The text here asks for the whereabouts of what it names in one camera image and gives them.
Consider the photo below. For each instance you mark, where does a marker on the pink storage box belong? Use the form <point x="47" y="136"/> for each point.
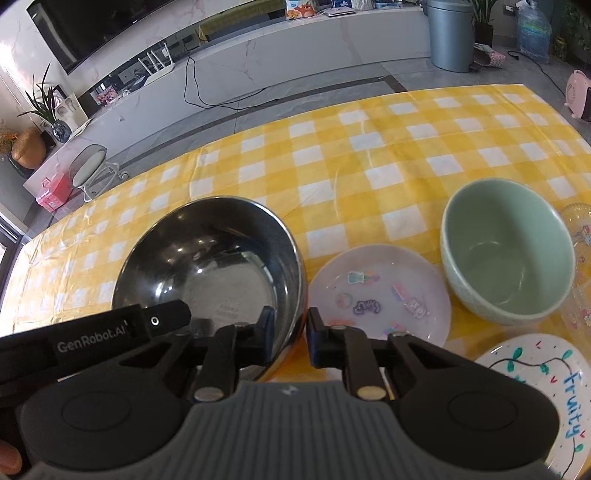
<point x="54" y="192"/>

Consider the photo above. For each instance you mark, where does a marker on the blue snack bag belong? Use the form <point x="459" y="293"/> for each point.
<point x="299" y="9"/>

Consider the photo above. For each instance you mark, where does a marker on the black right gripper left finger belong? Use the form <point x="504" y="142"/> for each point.
<point x="232" y="348"/>

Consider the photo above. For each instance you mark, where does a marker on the pink small heater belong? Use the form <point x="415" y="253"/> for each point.
<point x="578" y="95"/>

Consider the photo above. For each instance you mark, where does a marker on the orange round vase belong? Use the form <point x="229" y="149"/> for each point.
<point x="29" y="149"/>

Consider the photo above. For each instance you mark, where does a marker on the grey round stool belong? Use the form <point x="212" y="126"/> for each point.
<point x="92" y="173"/>

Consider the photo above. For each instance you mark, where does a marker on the blue water jug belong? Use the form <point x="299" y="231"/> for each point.
<point x="534" y="31"/>

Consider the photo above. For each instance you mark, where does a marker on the yellow checkered tablecloth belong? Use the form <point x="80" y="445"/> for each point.
<point x="379" y="170"/>

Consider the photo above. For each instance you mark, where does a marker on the person's hand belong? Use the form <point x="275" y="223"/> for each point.
<point x="10" y="459"/>

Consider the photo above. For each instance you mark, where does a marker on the tall green floor plant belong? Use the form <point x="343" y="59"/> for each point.
<point x="484" y="30"/>

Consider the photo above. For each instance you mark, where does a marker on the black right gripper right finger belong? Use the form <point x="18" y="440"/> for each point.
<point x="349" y="350"/>

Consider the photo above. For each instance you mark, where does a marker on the clear glass plate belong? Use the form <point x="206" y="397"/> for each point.
<point x="575" y="311"/>

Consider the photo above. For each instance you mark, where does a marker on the potted plant blue vase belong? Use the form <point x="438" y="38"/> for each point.
<point x="43" y="105"/>

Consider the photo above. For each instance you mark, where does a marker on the white picture frame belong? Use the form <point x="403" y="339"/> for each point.
<point x="71" y="112"/>

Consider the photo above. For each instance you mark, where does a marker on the green ceramic bowl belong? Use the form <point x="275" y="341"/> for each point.
<point x="506" y="252"/>

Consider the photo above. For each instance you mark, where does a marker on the small white sticker plate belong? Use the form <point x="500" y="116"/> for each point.
<point x="383" y="289"/>

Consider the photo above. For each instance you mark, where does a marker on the grey metal trash can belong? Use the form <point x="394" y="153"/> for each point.
<point x="451" y="34"/>

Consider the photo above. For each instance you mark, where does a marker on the blue steel bowl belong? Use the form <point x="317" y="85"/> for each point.
<point x="226" y="258"/>

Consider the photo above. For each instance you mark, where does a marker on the white marble tv cabinet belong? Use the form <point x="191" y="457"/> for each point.
<point x="243" y="64"/>

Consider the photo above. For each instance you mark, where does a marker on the white wifi router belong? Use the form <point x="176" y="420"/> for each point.
<point x="157" y="62"/>

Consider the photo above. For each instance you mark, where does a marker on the black wall television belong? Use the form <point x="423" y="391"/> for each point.
<point x="75" y="29"/>

